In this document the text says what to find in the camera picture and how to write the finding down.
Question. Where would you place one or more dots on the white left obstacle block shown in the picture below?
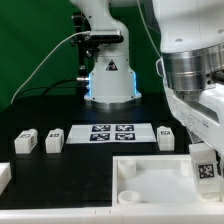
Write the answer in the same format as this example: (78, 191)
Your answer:
(5, 176)

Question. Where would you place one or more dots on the white sheet with tags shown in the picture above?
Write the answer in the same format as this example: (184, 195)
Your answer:
(109, 133)

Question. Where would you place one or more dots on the white front wall strip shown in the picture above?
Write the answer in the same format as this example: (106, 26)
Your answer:
(204, 213)

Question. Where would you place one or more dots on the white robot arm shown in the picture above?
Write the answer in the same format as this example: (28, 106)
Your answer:
(191, 61)

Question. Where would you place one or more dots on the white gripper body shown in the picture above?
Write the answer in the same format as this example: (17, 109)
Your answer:
(204, 117)

